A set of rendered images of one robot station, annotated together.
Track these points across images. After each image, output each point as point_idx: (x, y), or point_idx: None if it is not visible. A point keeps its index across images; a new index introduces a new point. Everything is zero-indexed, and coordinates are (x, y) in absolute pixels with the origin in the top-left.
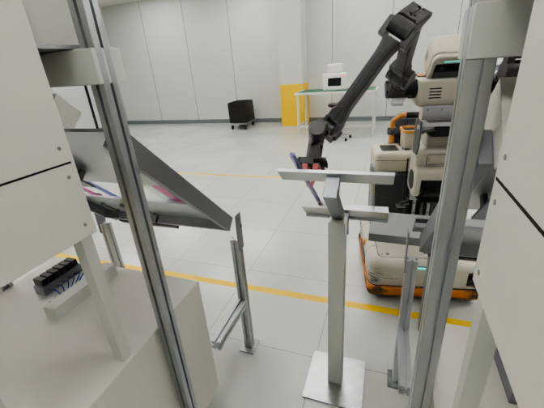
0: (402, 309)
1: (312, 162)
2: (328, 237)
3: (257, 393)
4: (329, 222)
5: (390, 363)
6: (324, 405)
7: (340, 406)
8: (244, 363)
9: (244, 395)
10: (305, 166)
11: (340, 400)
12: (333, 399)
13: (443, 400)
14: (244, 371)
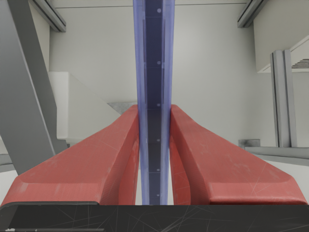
0: (0, 154)
1: (102, 223)
2: (84, 85)
3: (211, 91)
4: (64, 72)
5: None
6: (134, 100)
7: (117, 102)
8: (243, 123)
9: (224, 84)
10: (227, 168)
11: (118, 109)
12: (126, 107)
13: None
14: (238, 113)
